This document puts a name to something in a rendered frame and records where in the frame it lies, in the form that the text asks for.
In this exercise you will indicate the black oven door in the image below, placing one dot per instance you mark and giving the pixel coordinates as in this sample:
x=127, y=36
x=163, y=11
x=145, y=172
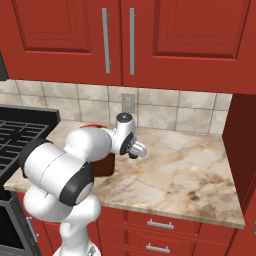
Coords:
x=13, y=230

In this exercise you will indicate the tall red cupboard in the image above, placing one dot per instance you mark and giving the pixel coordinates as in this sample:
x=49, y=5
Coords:
x=241, y=160

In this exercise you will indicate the dark range hood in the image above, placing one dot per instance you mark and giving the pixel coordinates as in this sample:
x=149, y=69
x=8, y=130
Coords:
x=2, y=68

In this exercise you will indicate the red drawer front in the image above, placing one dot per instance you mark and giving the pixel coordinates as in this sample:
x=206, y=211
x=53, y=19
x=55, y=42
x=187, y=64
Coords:
x=173, y=245
x=166, y=218

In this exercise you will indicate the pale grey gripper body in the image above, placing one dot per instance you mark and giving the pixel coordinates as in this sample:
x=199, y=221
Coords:
x=139, y=149

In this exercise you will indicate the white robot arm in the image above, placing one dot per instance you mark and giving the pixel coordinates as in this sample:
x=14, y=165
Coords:
x=50, y=166

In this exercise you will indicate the dark red box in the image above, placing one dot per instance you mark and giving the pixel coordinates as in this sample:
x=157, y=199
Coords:
x=105, y=165

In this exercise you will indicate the black gas hob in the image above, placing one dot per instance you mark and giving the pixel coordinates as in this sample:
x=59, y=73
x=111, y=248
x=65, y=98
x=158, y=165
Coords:
x=16, y=133

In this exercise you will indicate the grey wall socket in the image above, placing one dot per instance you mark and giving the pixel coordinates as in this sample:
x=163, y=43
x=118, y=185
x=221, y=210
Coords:
x=128, y=102

